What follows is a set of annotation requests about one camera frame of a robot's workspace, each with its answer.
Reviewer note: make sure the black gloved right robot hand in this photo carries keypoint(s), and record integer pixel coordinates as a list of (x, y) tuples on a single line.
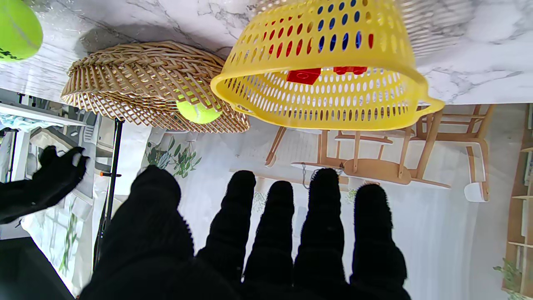
[(41, 187)]

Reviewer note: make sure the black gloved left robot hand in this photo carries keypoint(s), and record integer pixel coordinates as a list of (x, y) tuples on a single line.
[(166, 266)]

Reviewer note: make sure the yellow-green tennis ball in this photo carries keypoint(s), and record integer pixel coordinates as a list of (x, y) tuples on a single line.
[(198, 114), (16, 29)]

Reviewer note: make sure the red toy building block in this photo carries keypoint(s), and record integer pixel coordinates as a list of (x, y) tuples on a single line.
[(349, 70), (304, 76)]

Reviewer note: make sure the blue toy building block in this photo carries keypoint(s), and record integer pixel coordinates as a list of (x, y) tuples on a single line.
[(345, 41)]

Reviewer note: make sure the black backdrop stand pole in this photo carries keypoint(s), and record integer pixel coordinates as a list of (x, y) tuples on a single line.
[(111, 166)]

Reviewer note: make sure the round woven wicker basket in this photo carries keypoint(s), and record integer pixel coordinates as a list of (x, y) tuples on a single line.
[(125, 71)]

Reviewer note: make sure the printed room scene backdrop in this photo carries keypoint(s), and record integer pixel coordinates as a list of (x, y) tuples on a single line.
[(437, 233)]

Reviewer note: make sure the yellow perforated plastic basket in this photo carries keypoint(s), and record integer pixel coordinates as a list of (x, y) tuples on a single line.
[(395, 54)]

